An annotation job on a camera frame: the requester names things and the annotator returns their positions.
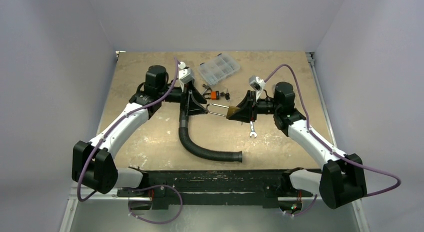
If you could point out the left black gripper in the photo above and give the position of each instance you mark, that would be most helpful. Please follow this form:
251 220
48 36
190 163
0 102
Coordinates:
193 107

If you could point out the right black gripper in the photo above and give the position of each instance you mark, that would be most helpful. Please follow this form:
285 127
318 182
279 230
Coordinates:
253 105

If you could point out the brass padlock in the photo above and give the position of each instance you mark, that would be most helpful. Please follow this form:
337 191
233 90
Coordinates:
230 110

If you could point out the orange padlock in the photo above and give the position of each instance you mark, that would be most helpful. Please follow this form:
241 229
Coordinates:
212 95

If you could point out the black keys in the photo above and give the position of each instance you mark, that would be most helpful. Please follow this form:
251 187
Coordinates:
226 95

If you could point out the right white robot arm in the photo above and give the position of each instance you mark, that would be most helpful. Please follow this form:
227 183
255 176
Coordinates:
341 180

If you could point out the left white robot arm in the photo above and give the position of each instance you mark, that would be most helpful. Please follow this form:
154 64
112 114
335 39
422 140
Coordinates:
93 163

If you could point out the silver wrench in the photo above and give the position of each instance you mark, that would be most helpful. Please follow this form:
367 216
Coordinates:
252 133

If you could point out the clear plastic organizer box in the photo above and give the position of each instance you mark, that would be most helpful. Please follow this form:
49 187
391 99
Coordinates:
218 68

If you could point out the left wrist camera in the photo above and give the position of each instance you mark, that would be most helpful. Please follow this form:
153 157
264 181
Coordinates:
185 75

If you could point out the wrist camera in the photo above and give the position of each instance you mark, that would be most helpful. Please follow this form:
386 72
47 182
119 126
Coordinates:
185 75
257 84

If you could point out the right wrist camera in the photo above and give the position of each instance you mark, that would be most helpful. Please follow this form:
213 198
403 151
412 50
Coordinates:
257 84

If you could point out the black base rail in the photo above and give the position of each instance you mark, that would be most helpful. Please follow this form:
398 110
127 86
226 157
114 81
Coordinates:
265 187

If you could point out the aluminium frame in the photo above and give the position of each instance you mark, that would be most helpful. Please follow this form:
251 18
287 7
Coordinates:
108 212

